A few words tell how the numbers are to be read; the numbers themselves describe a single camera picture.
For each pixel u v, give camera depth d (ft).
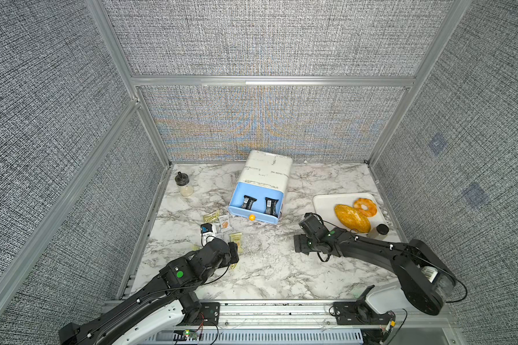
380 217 3.20
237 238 2.97
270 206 2.74
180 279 1.64
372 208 3.26
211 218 3.18
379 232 2.74
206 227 2.18
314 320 2.40
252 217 2.60
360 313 2.13
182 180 3.28
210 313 2.40
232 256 2.22
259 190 2.74
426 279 1.42
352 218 3.03
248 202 2.74
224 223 3.11
